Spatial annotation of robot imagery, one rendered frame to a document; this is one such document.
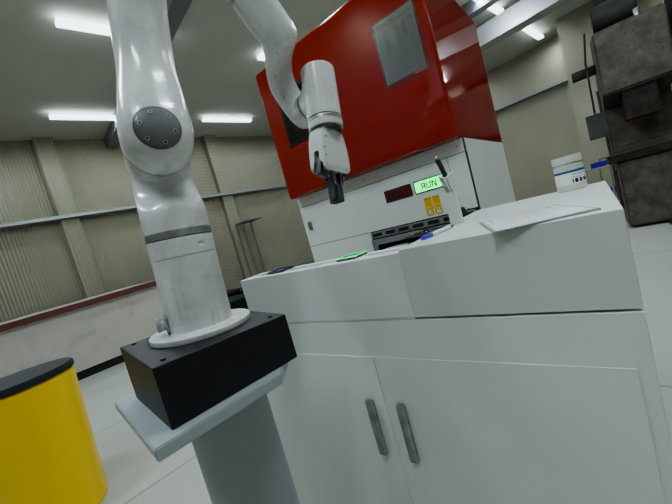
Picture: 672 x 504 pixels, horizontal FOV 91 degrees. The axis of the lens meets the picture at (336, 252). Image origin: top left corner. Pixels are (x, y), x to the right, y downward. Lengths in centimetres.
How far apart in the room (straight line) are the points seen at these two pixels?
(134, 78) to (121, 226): 787
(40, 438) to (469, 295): 200
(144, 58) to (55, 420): 181
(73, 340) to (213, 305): 490
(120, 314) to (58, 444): 349
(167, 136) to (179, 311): 30
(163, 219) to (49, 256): 769
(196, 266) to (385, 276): 37
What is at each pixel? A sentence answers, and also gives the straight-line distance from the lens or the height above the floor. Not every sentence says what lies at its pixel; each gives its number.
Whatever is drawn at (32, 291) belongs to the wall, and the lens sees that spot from 829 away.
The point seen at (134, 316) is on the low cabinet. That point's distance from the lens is 561.
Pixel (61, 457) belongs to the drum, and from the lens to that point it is 226.
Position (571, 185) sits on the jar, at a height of 98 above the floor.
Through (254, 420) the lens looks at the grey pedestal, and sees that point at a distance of 73.
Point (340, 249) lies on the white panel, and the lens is 155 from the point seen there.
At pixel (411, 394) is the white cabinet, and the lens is 81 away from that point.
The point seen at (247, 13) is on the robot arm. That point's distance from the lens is 90.
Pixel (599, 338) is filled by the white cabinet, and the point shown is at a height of 78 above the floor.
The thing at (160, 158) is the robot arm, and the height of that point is 123.
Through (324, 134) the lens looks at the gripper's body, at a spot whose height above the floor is 125.
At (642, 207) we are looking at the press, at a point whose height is 24.
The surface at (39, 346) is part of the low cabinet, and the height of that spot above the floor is 58.
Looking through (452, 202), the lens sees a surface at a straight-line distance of 92.
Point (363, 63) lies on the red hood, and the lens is 141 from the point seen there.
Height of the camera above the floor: 105
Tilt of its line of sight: 5 degrees down
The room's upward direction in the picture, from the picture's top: 15 degrees counter-clockwise
